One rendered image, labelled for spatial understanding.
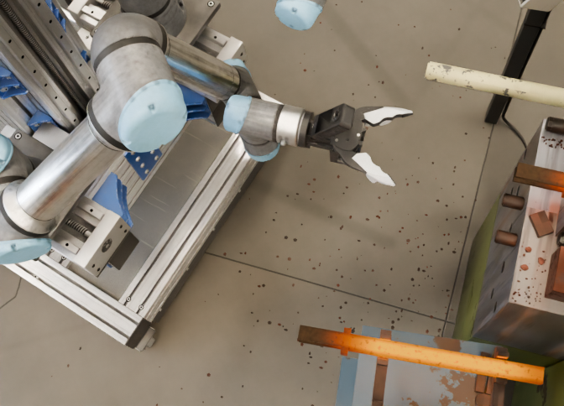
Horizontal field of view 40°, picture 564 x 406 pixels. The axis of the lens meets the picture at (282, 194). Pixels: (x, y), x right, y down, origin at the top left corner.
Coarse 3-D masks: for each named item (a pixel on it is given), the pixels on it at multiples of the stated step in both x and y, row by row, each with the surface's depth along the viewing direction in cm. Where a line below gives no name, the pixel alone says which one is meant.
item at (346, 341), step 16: (304, 336) 139; (320, 336) 139; (336, 336) 139; (352, 336) 140; (368, 336) 139; (368, 352) 138; (384, 352) 138; (400, 352) 138; (416, 352) 138; (432, 352) 138; (448, 352) 137; (448, 368) 138; (464, 368) 136; (480, 368) 136; (496, 368) 136; (512, 368) 136; (528, 368) 135; (544, 368) 135
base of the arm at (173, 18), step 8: (168, 0) 168; (176, 0) 174; (120, 8) 173; (168, 8) 169; (176, 8) 172; (184, 8) 175; (152, 16) 167; (160, 16) 168; (168, 16) 170; (176, 16) 172; (184, 16) 175; (168, 24) 171; (176, 24) 173; (184, 24) 176; (168, 32) 172; (176, 32) 174
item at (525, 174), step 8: (520, 168) 138; (528, 168) 138; (536, 168) 138; (544, 168) 138; (520, 176) 138; (528, 176) 138; (536, 176) 138; (544, 176) 138; (552, 176) 138; (560, 176) 137; (528, 184) 140; (536, 184) 140; (544, 184) 140; (552, 184) 137; (560, 184) 137
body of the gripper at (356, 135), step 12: (312, 120) 149; (360, 120) 144; (300, 132) 145; (348, 132) 144; (360, 132) 144; (300, 144) 147; (312, 144) 150; (324, 144) 149; (336, 144) 143; (348, 144) 143; (360, 144) 143; (336, 156) 147
